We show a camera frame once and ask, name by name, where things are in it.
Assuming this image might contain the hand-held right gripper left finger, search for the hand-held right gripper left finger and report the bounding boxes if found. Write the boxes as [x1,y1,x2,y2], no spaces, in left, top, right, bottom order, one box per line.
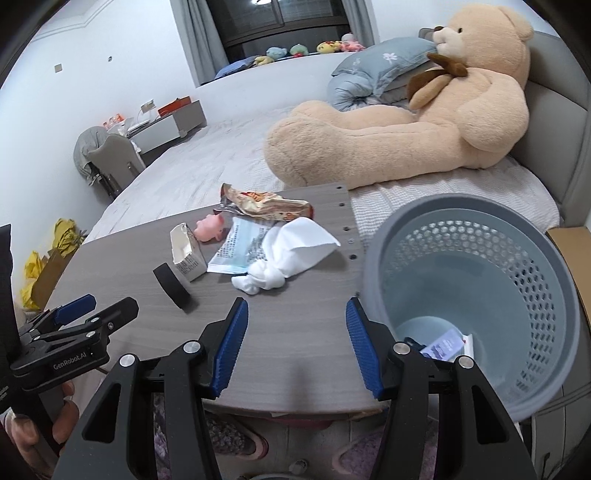
[52,296,250,480]

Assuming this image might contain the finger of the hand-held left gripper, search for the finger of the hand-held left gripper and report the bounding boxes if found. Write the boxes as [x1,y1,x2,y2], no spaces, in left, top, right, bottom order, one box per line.
[32,296,139,344]
[18,294,97,340]

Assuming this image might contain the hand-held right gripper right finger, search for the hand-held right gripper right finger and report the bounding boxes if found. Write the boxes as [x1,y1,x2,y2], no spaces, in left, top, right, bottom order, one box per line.
[345,296,539,480]

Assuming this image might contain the blue patterned card box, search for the blue patterned card box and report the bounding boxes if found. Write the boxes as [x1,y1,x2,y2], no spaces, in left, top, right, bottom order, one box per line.
[422,329,475,361]

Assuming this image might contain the grey perforated plastic basket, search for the grey perforated plastic basket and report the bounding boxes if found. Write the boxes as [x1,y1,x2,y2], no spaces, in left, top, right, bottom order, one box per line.
[360,194,581,423]

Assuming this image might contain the person's left hand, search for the person's left hand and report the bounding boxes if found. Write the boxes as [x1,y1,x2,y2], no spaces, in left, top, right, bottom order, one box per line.
[0,382,77,480]

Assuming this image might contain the black tape roll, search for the black tape roll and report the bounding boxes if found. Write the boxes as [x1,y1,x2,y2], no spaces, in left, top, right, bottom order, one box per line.
[152,262,191,309]

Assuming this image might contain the small white carton box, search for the small white carton box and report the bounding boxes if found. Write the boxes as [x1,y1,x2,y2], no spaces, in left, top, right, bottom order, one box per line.
[170,222,208,283]

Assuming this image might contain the fuzzy pink slipper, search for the fuzzy pink slipper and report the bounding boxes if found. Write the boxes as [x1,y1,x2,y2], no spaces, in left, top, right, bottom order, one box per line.
[332,427,402,476]
[203,413,269,460]

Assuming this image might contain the blue white printed packet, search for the blue white printed packet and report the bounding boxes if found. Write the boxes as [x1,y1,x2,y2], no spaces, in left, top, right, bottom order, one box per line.
[207,217,278,274]

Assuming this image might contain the pink pig toy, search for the pink pig toy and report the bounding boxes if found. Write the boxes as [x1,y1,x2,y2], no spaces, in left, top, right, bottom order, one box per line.
[193,213,228,241]

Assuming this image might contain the white cloth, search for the white cloth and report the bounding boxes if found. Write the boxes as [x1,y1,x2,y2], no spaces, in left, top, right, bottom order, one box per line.
[231,218,341,296]

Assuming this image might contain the brown orange snack wrapper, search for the brown orange snack wrapper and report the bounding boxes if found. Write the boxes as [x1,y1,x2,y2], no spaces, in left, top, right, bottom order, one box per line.
[219,183,315,221]

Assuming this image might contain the grey chair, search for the grey chair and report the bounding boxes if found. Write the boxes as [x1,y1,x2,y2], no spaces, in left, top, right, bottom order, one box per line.
[88,135,146,197]

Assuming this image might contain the grey garment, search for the grey garment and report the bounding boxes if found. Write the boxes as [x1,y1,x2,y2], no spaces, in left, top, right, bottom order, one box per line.
[75,126,109,181]

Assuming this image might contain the grey white low table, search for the grey white low table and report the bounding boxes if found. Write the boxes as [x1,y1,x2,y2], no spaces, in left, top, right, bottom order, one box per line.
[127,99,208,153]

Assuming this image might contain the grey bedside cabinet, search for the grey bedside cabinet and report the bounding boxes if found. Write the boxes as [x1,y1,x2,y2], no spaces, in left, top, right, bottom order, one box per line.
[519,318,591,462]

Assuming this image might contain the bed with white sheet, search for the bed with white sheet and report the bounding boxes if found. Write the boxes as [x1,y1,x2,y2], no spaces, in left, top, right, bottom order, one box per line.
[83,46,561,245]

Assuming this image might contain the orange box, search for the orange box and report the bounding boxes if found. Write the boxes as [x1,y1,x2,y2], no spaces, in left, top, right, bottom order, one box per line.
[158,96,191,116]

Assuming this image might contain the large beige teddy bear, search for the large beige teddy bear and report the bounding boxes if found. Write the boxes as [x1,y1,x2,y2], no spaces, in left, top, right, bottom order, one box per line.
[264,4,534,190]

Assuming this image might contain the white checkered blanket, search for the white checkered blanket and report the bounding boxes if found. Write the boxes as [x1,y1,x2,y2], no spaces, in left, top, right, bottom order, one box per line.
[348,154,560,232]

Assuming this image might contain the brown cardboard box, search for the brown cardboard box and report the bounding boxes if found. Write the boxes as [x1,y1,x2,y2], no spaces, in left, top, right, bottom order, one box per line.
[546,226,591,319]

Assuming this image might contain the folded grey-blue duvet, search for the folded grey-blue duvet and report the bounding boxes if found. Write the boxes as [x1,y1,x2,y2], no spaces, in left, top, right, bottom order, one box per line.
[327,74,411,112]

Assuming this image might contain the blue cushion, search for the blue cushion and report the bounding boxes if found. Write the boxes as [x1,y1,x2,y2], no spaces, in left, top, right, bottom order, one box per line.
[215,56,259,79]

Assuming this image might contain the grey curtain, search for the grey curtain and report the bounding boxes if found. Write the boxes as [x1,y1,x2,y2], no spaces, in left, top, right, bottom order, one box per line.
[342,0,378,47]
[171,0,232,86]

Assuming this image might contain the grey upholstered headboard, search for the grey upholstered headboard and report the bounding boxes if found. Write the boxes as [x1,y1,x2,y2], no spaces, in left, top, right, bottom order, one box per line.
[508,31,591,227]

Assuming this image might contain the grey-blue flowered pillow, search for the grey-blue flowered pillow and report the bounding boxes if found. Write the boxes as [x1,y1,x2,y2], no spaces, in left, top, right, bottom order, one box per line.
[331,37,437,88]

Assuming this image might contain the dark window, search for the dark window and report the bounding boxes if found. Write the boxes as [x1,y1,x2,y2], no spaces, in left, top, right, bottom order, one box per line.
[208,0,352,47]

